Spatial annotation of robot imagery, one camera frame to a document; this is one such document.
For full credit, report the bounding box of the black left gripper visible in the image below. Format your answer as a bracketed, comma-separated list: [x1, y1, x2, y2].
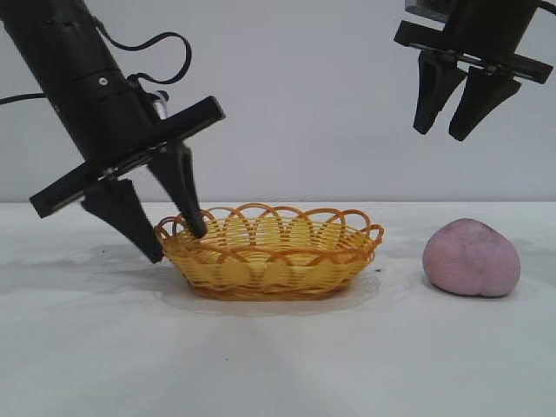
[29, 76, 227, 265]

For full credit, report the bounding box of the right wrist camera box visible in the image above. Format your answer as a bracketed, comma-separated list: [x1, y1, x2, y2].
[403, 0, 455, 21]

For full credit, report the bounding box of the pink peach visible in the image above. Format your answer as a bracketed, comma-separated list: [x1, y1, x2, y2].
[422, 218, 522, 299]

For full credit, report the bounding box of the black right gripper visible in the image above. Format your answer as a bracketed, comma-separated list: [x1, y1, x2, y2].
[393, 0, 555, 142]

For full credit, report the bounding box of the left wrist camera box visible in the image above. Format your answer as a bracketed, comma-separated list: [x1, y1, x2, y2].
[149, 89, 170, 121]

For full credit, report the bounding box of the yellow woven wicker basket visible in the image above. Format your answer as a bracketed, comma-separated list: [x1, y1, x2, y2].
[154, 202, 386, 302]

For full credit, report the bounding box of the black cable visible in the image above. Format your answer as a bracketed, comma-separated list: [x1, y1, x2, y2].
[0, 91, 47, 106]
[102, 32, 193, 86]

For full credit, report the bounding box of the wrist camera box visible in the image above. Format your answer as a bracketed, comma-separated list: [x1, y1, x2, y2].
[149, 89, 170, 121]
[403, 0, 455, 21]

